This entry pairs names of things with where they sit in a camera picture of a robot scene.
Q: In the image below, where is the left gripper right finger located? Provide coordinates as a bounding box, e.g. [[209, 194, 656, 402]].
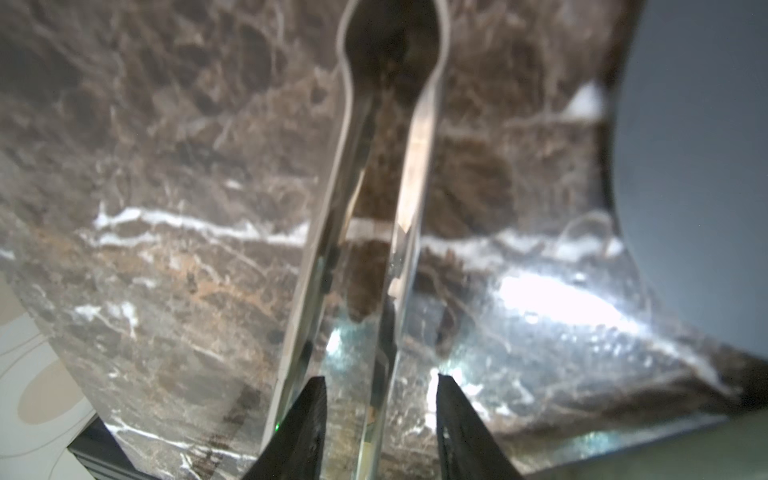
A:
[[436, 374, 522, 480]]

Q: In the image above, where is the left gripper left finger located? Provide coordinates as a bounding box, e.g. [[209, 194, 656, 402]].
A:
[[241, 376, 327, 480]]

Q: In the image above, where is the dark grey utensil rack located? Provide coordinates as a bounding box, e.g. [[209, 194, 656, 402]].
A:
[[611, 1, 767, 359]]

